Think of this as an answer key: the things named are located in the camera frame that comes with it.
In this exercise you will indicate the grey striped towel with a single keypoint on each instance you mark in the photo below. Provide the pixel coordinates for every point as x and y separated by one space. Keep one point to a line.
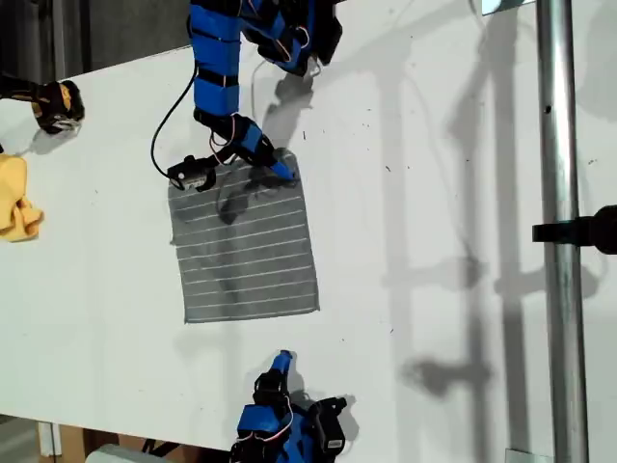
250 260

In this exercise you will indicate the white box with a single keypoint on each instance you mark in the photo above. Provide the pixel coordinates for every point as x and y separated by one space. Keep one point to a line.
115 454

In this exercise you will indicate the brown cardboard box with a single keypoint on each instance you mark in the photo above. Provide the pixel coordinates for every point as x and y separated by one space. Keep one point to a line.
72 441

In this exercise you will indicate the black and yellow tool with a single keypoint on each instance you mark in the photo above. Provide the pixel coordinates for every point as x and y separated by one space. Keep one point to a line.
53 103

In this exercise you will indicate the white table leg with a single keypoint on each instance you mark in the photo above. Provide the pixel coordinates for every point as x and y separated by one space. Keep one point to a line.
49 439

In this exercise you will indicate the yellow cloth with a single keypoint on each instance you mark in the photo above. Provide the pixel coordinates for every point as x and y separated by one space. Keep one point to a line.
12 193

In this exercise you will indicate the black clamp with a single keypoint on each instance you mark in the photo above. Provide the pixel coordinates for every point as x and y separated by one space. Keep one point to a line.
593 229

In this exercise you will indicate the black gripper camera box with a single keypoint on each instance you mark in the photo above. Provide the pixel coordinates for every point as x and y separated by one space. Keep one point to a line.
193 174
330 424

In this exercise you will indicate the steel post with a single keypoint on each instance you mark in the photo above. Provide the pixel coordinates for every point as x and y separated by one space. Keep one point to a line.
559 144

